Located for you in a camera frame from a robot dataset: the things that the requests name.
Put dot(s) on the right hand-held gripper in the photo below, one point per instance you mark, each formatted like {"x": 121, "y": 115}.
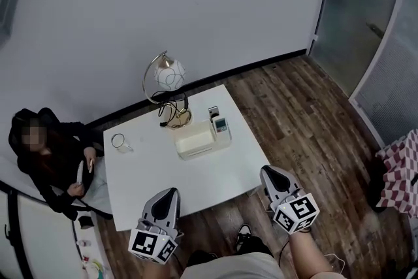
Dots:
{"x": 295, "y": 214}

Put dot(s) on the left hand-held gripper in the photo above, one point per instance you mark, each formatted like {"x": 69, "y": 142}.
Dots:
{"x": 153, "y": 245}

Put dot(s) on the cream plastic organizer tray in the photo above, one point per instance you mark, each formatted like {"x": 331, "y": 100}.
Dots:
{"x": 192, "y": 144}

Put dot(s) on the white remote control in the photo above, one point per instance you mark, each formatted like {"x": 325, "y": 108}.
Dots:
{"x": 220, "y": 124}

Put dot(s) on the person's right forearm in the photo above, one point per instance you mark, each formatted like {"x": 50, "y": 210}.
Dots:
{"x": 307, "y": 255}

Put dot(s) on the person's black white right shoe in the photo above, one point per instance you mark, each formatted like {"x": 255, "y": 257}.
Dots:
{"x": 243, "y": 236}

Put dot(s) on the person's black trousers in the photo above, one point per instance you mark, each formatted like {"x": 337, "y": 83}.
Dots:
{"x": 258, "y": 245}

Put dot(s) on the glass mug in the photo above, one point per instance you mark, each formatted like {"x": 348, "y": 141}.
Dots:
{"x": 119, "y": 147}

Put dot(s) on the small pink jar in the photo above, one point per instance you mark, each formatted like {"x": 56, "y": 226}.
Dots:
{"x": 84, "y": 242}

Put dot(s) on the person's beige shirt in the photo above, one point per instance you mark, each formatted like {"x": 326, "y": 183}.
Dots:
{"x": 228, "y": 268}

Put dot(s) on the white bowl with colourful items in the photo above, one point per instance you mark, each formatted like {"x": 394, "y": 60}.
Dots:
{"x": 96, "y": 268}

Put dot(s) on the small red bottle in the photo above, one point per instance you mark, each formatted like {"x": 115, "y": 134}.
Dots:
{"x": 86, "y": 258}

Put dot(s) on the black bag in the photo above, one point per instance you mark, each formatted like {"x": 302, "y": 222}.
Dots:
{"x": 377, "y": 186}

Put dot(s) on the red white checkered bag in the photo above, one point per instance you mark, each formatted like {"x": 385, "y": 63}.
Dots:
{"x": 401, "y": 173}

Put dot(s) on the white black-framed desk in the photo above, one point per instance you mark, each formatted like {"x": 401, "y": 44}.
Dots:
{"x": 39, "y": 238}

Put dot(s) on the brass globe table lamp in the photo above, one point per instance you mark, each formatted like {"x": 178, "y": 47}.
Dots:
{"x": 170, "y": 75}

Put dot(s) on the glass partition with blinds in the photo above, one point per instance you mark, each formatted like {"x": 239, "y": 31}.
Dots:
{"x": 395, "y": 91}

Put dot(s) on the frosted glass door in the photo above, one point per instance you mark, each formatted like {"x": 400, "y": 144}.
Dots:
{"x": 352, "y": 9}

